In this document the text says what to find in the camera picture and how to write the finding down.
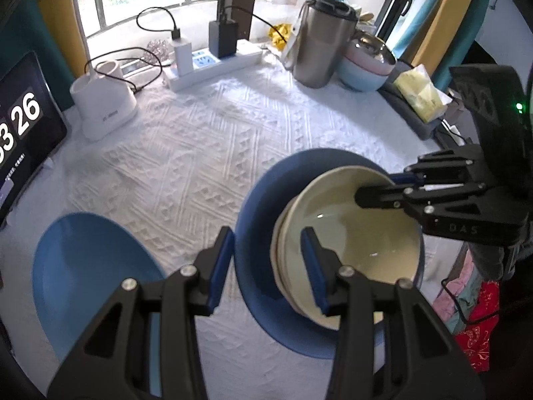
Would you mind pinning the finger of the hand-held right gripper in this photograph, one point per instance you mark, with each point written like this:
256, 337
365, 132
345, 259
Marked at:
441, 166
395, 196

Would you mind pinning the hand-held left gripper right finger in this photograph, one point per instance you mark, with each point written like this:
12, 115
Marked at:
314, 266

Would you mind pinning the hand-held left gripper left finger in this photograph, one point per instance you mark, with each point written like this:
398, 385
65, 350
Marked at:
218, 271

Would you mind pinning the white bowl pink inside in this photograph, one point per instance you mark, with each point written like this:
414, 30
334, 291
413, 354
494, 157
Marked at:
280, 241

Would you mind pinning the cream bowl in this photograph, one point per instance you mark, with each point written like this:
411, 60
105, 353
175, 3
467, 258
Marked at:
354, 237

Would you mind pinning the large blue bowl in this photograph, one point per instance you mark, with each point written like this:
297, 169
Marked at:
258, 216

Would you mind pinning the blue plate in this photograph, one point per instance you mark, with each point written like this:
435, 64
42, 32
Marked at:
83, 266

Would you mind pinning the dark grey pouch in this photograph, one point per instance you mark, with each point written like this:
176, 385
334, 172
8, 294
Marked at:
410, 116

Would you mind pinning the yellow tissue pack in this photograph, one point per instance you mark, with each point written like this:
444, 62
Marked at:
420, 93

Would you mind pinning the pink cloth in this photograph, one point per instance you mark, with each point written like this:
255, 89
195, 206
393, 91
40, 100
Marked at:
452, 296

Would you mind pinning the pale blue bowl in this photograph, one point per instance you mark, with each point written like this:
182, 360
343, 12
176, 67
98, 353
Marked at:
360, 81

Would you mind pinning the white textured tablecloth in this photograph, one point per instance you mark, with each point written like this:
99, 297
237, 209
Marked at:
187, 154

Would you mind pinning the yellow curtain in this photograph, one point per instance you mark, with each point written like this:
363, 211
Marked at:
458, 16
62, 16

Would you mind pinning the red patterned cloth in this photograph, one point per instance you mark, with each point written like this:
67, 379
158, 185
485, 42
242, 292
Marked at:
479, 341

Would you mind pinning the stainless steel tumbler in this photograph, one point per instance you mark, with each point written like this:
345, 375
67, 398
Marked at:
320, 41

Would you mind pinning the yellow plastic bag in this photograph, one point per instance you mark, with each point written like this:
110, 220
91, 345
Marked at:
283, 33

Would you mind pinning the white desk lamp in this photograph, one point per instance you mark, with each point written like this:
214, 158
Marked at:
104, 104

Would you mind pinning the white power strip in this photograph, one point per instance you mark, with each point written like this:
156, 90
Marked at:
208, 68

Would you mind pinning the white charger plug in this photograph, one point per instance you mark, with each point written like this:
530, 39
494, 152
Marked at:
183, 56

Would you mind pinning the tablet showing clock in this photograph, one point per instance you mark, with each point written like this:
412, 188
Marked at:
25, 133

